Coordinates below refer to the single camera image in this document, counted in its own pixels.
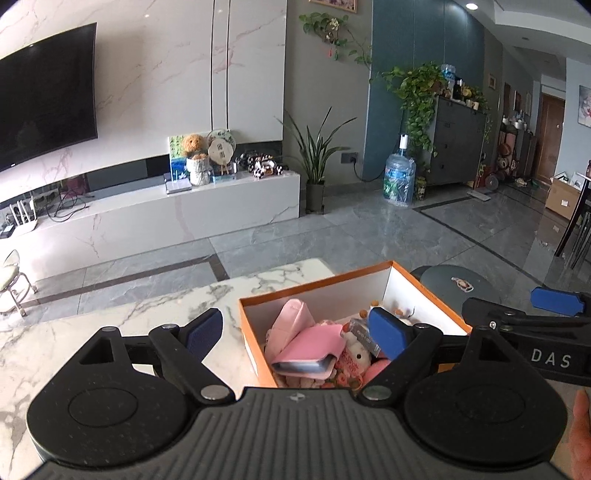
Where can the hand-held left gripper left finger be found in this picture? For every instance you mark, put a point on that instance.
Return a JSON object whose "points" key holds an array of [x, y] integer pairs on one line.
{"points": [[203, 331]]}

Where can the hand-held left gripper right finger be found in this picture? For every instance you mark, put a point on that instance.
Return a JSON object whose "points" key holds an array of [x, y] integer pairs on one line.
{"points": [[388, 332]]}

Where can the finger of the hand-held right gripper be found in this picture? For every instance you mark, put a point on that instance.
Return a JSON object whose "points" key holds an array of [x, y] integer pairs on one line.
{"points": [[556, 301], [480, 308]]}

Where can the brown bear plush blue outfit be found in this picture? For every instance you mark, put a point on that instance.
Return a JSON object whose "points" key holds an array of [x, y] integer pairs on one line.
{"points": [[402, 314]]}

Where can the pink fluffy peach plush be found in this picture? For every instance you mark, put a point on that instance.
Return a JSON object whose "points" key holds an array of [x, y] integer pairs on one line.
{"points": [[375, 369]]}

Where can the orange cardboard box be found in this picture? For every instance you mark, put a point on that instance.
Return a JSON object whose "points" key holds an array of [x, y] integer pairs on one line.
{"points": [[258, 337]]}

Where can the white crochet flower bouquet doll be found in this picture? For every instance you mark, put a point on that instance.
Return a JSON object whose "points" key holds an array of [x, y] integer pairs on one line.
{"points": [[323, 381]]}

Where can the pink wallet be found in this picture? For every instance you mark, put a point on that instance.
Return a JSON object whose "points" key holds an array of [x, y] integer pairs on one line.
{"points": [[307, 346]]}

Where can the person's right hand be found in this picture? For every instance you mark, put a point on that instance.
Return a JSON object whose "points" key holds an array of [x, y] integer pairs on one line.
{"points": [[582, 434]]}

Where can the white plush toy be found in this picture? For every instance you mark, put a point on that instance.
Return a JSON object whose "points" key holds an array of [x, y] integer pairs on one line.
{"points": [[356, 353]]}

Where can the round grey stool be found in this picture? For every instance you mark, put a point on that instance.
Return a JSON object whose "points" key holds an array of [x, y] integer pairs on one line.
{"points": [[438, 279]]}

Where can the light pink pouch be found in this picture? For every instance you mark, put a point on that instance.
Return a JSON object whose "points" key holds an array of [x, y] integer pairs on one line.
{"points": [[288, 323]]}

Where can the brown cardboard carton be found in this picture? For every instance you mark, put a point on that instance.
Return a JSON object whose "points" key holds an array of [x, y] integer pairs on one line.
{"points": [[562, 201]]}

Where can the white marble television console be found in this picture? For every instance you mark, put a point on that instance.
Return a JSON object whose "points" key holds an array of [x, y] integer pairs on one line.
{"points": [[161, 221]]}

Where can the small floor fan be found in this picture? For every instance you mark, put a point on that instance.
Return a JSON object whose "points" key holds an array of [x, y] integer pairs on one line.
{"points": [[490, 183]]}

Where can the grey flat device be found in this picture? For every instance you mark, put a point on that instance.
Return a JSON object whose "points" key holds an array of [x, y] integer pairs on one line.
{"points": [[178, 185]]}

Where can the large water bottle with pump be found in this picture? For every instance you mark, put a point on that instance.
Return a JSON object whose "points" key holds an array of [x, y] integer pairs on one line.
{"points": [[399, 177]]}

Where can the brown wooden door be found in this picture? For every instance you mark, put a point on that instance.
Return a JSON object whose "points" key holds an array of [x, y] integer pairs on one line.
{"points": [[550, 138]]}

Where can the dark grey drawer cabinet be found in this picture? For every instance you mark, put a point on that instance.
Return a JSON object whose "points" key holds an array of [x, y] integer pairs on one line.
{"points": [[455, 143]]}

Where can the teddy bear bouquet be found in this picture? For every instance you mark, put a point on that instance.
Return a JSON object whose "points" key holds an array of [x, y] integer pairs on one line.
{"points": [[197, 159]]}

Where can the cow pattern figurines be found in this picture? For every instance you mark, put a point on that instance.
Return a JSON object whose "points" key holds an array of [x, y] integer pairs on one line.
{"points": [[261, 166]]}

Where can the blue green painting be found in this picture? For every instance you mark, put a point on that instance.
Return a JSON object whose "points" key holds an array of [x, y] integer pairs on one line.
{"points": [[176, 157]]}

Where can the round fan ornament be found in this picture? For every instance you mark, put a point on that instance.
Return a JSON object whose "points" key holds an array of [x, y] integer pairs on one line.
{"points": [[220, 150]]}

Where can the potted long-leaf plant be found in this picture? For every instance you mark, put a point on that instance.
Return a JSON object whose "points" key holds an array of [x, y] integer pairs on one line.
{"points": [[316, 157]]}

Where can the small metal-legged chair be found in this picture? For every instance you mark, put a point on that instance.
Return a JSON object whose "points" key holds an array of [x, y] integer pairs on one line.
{"points": [[11, 277]]}

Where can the white router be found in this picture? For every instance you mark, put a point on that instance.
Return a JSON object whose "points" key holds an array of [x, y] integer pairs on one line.
{"points": [[24, 224]]}

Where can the trailing pothos plant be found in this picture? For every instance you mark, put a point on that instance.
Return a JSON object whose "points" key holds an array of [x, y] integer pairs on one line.
{"points": [[415, 92]]}

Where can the black curved television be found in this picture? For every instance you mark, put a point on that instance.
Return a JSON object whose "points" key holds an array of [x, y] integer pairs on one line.
{"points": [[46, 97]]}

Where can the hanging ivy vine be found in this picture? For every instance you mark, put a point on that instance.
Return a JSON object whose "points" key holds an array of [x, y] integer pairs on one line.
{"points": [[334, 32]]}

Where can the black wall socket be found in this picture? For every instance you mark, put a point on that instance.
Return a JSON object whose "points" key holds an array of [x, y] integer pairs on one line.
{"points": [[349, 158]]}

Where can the wall picture frame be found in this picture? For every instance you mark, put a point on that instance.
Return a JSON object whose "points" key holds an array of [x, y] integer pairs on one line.
{"points": [[332, 3]]}

